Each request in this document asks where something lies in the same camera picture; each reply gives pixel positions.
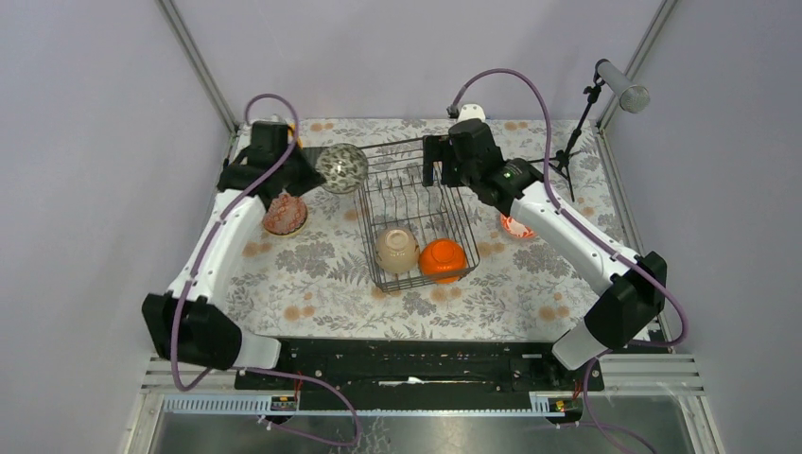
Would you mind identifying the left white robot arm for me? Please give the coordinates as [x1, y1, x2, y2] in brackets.
[142, 120, 323, 389]

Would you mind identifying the floral tablecloth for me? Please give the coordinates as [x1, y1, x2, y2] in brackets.
[216, 118, 625, 341]

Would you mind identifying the black microphone tripod stand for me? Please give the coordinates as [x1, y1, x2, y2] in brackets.
[547, 76, 605, 201]

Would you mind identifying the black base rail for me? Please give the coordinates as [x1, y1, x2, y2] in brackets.
[172, 332, 671, 411]

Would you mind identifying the blue white patterned bowl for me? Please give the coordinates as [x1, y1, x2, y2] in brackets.
[262, 194, 308, 232]

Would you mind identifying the beige ceramic bowl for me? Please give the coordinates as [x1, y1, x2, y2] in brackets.
[375, 227, 420, 274]

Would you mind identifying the orange block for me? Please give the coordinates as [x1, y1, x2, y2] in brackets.
[288, 123, 304, 148]

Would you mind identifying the orange bowl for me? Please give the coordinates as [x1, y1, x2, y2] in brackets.
[418, 238, 468, 284]

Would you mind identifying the yellow patterned bowl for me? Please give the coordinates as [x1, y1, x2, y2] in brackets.
[262, 224, 306, 237]

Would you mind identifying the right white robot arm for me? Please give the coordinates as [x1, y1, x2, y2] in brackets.
[422, 104, 667, 390]

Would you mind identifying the pink speckled bowl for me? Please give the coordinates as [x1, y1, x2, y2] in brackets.
[314, 143, 369, 195]

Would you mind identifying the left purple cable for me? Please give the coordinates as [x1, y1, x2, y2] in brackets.
[168, 94, 363, 449]

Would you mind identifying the purple cable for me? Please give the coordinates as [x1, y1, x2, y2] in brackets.
[445, 67, 690, 454]
[168, 94, 363, 449]

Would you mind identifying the red white patterned bowl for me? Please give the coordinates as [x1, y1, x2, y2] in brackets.
[499, 214, 537, 239]

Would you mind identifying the black wire dish rack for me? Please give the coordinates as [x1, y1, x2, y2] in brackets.
[355, 138, 479, 292]

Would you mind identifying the grey microphone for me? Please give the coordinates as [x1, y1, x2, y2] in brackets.
[595, 59, 651, 114]

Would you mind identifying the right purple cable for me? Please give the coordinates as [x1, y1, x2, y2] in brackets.
[445, 67, 690, 454]

